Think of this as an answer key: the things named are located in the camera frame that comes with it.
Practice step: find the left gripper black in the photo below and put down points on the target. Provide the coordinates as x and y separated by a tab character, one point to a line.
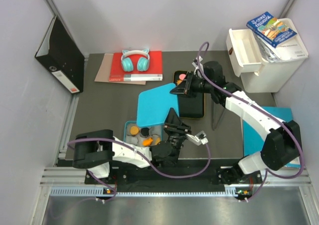
172	122

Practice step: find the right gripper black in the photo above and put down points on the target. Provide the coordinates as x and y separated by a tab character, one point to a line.
183	89

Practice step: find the orange round cookie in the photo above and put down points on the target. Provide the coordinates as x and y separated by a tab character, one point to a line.
134	130
157	141

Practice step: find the teal tin lid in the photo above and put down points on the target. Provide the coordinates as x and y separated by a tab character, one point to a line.
154	105

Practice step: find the black round cookie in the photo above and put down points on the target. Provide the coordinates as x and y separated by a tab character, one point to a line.
145	132

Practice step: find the orange fish cookie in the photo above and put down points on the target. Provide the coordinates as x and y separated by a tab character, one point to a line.
147	142

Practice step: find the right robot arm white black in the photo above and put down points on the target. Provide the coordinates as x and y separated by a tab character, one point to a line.
282	140

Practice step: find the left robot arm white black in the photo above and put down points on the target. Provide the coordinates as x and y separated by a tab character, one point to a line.
95	151

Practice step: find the pink round cookie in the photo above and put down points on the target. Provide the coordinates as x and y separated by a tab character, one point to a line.
182	76

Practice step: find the black cookie tray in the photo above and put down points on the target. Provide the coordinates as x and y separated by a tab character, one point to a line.
191	107

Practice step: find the teal cookie tin box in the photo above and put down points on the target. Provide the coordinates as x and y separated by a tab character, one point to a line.
155	132

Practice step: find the red book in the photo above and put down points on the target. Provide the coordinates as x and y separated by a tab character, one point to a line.
154	73

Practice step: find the teal cat ear headphones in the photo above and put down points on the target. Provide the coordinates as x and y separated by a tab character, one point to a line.
135	59

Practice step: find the white drawer unit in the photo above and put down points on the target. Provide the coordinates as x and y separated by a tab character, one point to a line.
257	74

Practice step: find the brown cardboard folder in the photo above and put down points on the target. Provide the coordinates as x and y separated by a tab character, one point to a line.
103	73

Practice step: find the blue folder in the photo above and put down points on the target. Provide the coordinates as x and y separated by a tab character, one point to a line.
252	141

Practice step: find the blue paperback book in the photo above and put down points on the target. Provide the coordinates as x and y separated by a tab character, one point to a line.
272	30

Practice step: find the white booklet stack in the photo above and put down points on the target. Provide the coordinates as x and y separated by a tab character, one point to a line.
287	51

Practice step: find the black ring binder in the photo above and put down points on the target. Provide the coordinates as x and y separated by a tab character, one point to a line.
61	57

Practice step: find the grey cable duct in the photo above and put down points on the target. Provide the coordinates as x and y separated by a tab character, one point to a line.
104	192

